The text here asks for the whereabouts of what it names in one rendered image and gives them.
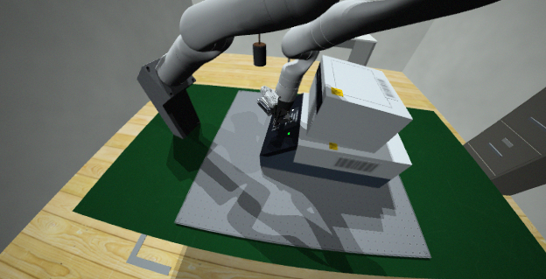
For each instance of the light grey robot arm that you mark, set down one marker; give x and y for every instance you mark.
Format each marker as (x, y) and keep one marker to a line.
(208, 29)

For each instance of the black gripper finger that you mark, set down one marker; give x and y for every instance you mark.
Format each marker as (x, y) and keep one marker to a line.
(279, 119)
(274, 113)

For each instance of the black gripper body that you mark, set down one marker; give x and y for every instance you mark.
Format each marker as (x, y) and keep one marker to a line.
(285, 106)

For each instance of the white benchtop thermal cycler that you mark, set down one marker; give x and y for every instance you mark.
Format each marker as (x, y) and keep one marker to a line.
(352, 105)

